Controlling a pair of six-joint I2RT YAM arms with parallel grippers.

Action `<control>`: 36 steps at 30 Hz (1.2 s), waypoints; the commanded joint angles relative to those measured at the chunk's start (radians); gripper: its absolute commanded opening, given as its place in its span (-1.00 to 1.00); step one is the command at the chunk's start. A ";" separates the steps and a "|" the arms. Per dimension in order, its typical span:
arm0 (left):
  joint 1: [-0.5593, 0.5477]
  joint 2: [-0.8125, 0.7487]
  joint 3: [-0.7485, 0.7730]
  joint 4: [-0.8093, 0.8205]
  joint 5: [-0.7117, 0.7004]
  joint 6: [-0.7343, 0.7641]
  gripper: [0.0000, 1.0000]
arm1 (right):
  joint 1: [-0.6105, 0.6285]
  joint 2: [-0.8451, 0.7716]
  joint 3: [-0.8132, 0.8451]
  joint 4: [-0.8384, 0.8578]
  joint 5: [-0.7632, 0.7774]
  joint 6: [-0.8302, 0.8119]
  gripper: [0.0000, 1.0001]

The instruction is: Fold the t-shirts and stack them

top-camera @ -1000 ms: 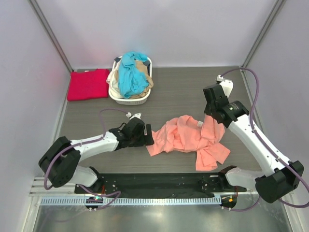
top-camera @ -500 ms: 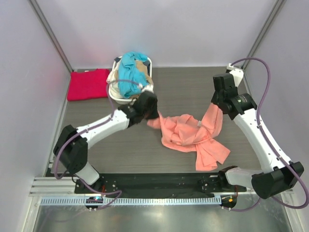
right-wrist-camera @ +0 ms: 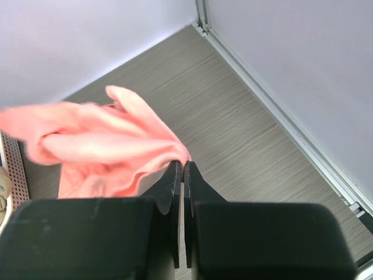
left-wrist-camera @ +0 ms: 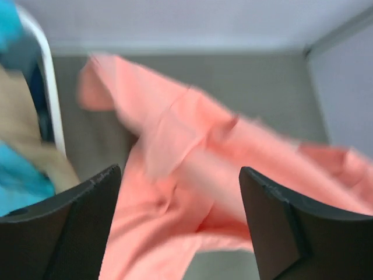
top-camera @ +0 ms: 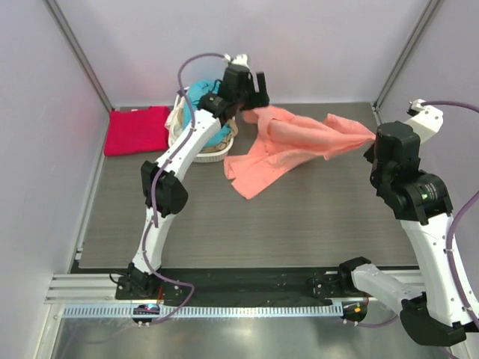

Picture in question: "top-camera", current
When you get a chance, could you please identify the aluminium frame rail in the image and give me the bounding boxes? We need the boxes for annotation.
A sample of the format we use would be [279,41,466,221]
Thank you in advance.
[44,271,120,304]

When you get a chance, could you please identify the turquoise blue t-shirt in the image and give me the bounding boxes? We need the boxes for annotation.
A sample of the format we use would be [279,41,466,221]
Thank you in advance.
[183,79,220,129]

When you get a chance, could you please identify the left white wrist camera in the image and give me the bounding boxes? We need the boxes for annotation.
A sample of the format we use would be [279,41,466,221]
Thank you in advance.
[224,54,250,69]

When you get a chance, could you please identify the right aluminium corner post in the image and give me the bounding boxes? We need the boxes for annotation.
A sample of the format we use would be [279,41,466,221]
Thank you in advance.
[372,0,444,112]

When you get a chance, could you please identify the aluminium corner post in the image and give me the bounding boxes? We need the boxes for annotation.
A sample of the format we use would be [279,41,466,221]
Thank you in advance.
[44,0,113,111]
[372,0,444,112]

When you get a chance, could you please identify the white t-shirt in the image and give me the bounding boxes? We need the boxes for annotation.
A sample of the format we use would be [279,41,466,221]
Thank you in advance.
[165,95,185,147]

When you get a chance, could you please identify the salmon pink t-shirt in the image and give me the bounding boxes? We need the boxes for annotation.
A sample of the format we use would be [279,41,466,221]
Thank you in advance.
[224,105,375,200]

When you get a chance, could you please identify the white slotted cable duct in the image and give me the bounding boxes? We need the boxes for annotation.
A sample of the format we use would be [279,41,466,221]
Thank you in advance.
[63,302,343,319]

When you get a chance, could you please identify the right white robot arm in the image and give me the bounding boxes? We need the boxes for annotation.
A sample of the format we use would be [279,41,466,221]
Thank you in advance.
[337,121,478,347]

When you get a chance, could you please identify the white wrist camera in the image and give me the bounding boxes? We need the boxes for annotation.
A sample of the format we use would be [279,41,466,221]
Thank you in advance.
[224,54,250,69]
[405,99,443,144]

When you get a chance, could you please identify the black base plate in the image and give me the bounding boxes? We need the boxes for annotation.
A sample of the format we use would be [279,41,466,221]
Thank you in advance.
[113,266,364,301]

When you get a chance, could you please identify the left aluminium corner post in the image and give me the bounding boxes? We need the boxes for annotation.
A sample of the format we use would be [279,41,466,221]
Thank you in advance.
[44,0,113,111]

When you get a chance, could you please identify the white perforated laundry basket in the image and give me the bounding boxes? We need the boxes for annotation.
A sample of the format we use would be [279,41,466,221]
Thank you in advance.
[167,86,237,164]

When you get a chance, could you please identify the folded red t-shirt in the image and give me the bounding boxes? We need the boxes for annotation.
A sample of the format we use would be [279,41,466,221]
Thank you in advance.
[103,106,171,157]

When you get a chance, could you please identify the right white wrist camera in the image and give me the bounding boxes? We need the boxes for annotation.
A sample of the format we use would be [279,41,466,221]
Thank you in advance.
[405,99,443,144]

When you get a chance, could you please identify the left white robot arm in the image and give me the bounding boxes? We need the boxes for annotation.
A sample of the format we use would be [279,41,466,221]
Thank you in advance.
[115,64,269,299]

